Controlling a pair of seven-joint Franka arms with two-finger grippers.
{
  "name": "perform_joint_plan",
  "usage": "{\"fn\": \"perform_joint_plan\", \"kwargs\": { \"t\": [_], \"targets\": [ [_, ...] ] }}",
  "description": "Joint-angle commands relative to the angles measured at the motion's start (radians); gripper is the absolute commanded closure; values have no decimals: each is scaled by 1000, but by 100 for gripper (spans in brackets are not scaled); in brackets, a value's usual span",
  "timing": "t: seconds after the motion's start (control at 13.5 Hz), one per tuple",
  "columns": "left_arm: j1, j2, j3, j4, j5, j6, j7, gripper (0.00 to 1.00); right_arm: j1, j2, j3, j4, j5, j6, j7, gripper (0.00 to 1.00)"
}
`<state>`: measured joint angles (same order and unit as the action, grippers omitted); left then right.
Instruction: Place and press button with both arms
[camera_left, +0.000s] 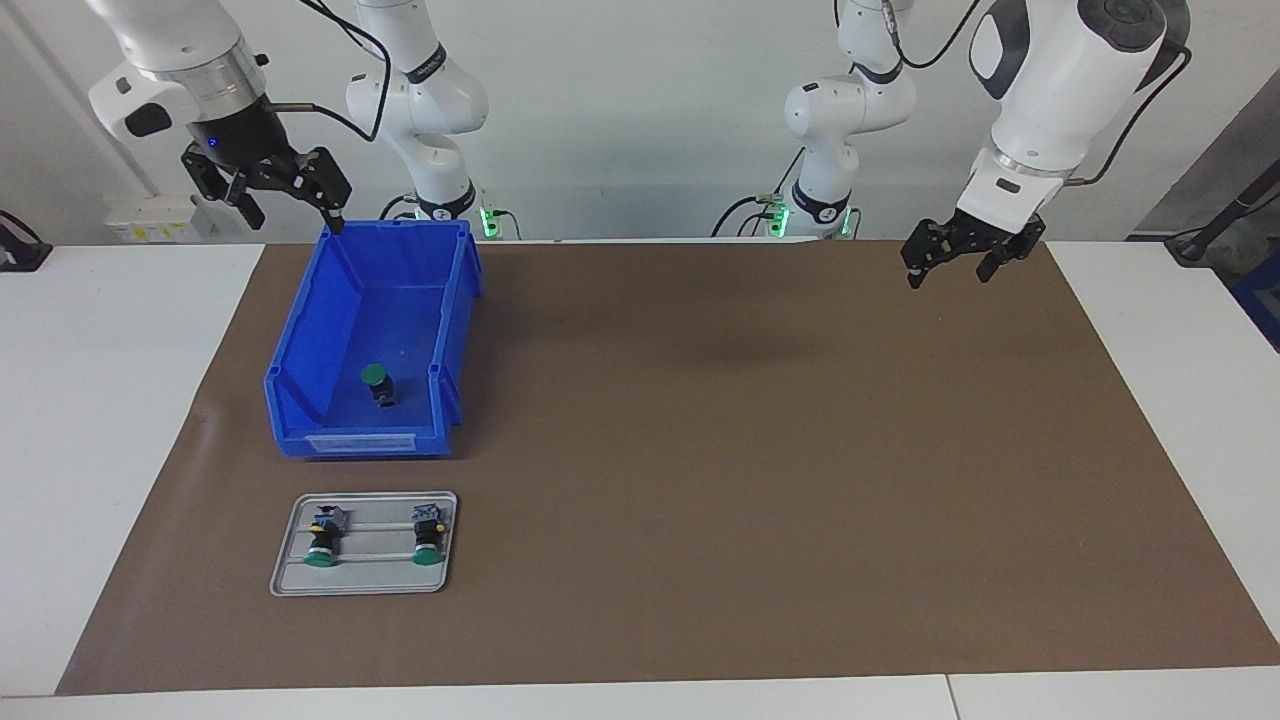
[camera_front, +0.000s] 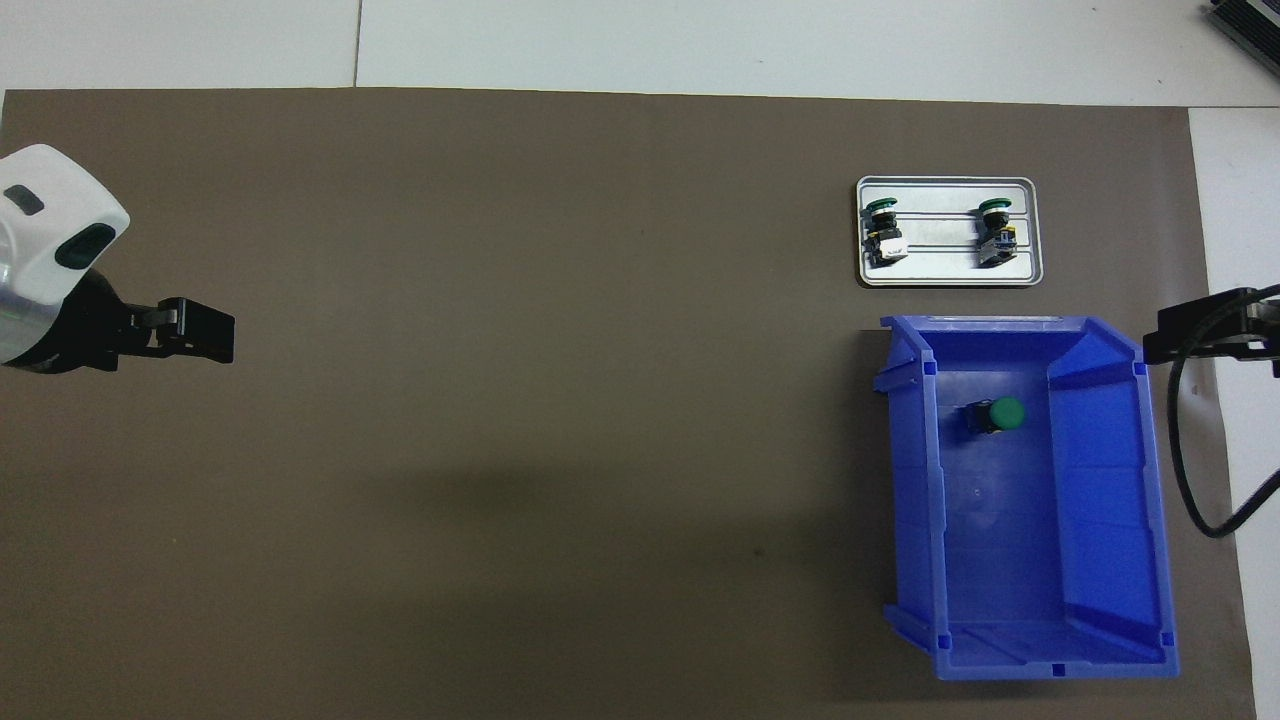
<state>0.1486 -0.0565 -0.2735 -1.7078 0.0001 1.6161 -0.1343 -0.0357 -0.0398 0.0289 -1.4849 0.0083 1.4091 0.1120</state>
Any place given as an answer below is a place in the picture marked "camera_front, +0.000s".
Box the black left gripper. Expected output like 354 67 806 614
5 270 237 376

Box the green push button switch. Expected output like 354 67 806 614
964 396 1027 439
862 197 907 268
975 197 1018 269

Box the grey metal tray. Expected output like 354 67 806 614
856 176 1043 289

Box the blue plastic storage bin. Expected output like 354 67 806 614
872 314 1181 682

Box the brown table mat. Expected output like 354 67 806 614
0 88 1256 720

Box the grey ribbed device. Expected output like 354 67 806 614
1205 0 1280 56

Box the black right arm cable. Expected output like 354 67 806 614
1168 283 1280 539

